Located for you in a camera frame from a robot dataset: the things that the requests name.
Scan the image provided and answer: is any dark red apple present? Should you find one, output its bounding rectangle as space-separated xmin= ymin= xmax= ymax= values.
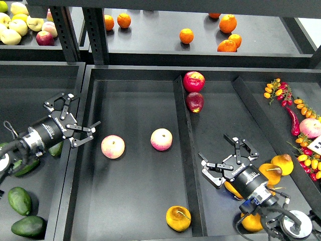
xmin=186 ymin=92 xmax=204 ymax=113

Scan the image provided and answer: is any cherry tomato bunch upper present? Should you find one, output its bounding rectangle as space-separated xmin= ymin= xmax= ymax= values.
xmin=263 ymin=78 xmax=292 ymax=106

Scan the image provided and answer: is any yellow pear with brown tip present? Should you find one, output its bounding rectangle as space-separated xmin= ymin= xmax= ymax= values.
xmin=270 ymin=154 xmax=294 ymax=176

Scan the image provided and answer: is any pink apple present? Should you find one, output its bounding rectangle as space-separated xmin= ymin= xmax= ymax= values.
xmin=150 ymin=128 xmax=173 ymax=151
xmin=101 ymin=135 xmax=125 ymax=159

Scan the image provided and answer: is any pale pear front left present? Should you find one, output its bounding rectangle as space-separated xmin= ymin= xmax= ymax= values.
xmin=1 ymin=29 xmax=22 ymax=45

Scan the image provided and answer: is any green avocado pile right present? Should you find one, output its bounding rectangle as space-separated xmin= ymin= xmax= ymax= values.
xmin=48 ymin=141 xmax=64 ymax=157

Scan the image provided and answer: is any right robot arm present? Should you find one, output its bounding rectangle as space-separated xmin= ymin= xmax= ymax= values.
xmin=198 ymin=135 xmax=320 ymax=240

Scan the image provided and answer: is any green avocado pile lower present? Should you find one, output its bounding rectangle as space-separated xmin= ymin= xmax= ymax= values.
xmin=13 ymin=159 xmax=40 ymax=177

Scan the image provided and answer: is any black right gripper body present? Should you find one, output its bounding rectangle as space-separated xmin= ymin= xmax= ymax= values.
xmin=224 ymin=154 xmax=268 ymax=200

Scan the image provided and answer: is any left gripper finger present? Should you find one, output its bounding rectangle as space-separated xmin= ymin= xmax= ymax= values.
xmin=44 ymin=92 xmax=79 ymax=123
xmin=66 ymin=121 xmax=101 ymax=148

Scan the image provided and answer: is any white label card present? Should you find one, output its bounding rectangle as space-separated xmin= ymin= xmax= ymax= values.
xmin=308 ymin=136 xmax=321 ymax=155

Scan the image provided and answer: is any black shelf upright left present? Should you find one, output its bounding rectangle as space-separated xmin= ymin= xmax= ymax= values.
xmin=49 ymin=6 xmax=81 ymax=62

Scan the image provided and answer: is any yellow lemon on shelf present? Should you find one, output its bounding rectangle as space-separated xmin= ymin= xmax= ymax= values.
xmin=12 ymin=13 xmax=28 ymax=23

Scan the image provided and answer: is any pink apple right edge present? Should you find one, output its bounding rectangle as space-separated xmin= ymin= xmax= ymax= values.
xmin=299 ymin=118 xmax=320 ymax=139

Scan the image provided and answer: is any orange on shelf far left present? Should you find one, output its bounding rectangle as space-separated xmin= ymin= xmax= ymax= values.
xmin=104 ymin=15 xmax=114 ymax=31

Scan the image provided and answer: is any pale apple on shelf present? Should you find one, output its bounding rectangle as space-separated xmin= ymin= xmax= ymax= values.
xmin=9 ymin=19 xmax=28 ymax=37

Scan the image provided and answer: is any pink apple left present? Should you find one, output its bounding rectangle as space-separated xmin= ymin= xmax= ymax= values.
xmin=101 ymin=135 xmax=125 ymax=159

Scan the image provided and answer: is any red apple on shelf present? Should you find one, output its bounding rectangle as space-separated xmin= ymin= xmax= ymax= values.
xmin=36 ymin=31 xmax=55 ymax=46

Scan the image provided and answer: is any pink apple centre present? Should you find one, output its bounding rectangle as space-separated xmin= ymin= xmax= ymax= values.
xmin=150 ymin=128 xmax=173 ymax=151

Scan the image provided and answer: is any red chili pepper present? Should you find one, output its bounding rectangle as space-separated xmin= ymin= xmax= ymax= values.
xmin=285 ymin=106 xmax=300 ymax=136

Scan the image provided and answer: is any yellow pear under gripper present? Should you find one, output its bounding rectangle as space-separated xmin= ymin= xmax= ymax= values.
xmin=258 ymin=163 xmax=282 ymax=186

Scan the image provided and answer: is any cherry tomato bunch lower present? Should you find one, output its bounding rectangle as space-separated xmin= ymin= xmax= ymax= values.
xmin=287 ymin=134 xmax=320 ymax=182

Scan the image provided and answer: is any orange cherry tomato string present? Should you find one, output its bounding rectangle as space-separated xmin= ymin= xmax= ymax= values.
xmin=293 ymin=96 xmax=321 ymax=121

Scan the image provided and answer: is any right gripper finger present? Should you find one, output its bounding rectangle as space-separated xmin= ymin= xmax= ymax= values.
xmin=223 ymin=134 xmax=259 ymax=166
xmin=198 ymin=152 xmax=232 ymax=189

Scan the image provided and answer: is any black shelf upright right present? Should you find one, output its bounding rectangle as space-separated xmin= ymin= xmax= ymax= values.
xmin=82 ymin=7 xmax=110 ymax=65

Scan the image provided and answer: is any bright red apple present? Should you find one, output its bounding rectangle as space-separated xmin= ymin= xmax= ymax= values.
xmin=183 ymin=71 xmax=205 ymax=92

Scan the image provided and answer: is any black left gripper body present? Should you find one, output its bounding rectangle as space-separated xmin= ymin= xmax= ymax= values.
xmin=31 ymin=111 xmax=77 ymax=150

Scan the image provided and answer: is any green avocado pile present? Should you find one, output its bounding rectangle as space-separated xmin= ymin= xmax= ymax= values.
xmin=13 ymin=159 xmax=40 ymax=177
xmin=48 ymin=141 xmax=64 ymax=157

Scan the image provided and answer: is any black middle tray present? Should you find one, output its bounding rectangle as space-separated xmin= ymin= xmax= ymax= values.
xmin=54 ymin=66 xmax=320 ymax=240

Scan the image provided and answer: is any orange on shelf front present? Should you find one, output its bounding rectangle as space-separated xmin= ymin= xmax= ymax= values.
xmin=217 ymin=40 xmax=237 ymax=52

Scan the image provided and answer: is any pale peach on shelf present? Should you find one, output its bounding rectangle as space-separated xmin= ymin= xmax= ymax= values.
xmin=42 ymin=22 xmax=58 ymax=38

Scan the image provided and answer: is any cherry tomato bunch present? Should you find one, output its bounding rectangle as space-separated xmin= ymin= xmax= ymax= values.
xmin=287 ymin=134 xmax=320 ymax=182
xmin=263 ymin=78 xmax=292 ymax=106

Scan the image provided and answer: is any pale fruit left edge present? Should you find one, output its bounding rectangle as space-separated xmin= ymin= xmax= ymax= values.
xmin=0 ymin=13 xmax=11 ymax=31

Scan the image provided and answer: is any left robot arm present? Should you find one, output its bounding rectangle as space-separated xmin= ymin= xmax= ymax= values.
xmin=1 ymin=92 xmax=100 ymax=177

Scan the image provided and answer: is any black shelf upright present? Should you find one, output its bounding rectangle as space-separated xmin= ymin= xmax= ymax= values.
xmin=49 ymin=6 xmax=81 ymax=62
xmin=82 ymin=7 xmax=110 ymax=65

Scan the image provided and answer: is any yellow apple on shelf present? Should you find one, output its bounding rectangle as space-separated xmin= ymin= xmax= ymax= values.
xmin=26 ymin=16 xmax=44 ymax=32

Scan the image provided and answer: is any black left tray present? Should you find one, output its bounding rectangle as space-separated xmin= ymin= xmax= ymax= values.
xmin=1 ymin=61 xmax=85 ymax=240

